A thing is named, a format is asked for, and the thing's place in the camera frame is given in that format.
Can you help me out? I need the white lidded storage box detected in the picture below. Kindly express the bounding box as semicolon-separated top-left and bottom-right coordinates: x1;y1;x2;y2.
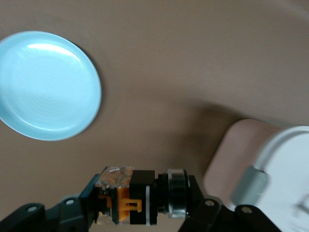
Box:
202;118;309;232

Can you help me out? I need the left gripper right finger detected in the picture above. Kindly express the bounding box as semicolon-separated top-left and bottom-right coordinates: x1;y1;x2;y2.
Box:
180;175;284;232

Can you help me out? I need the light blue round plate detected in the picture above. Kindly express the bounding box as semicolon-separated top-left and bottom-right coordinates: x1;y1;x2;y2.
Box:
0;30;102;141

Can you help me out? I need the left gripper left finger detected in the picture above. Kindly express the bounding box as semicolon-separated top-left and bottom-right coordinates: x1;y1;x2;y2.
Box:
0;169;107;232

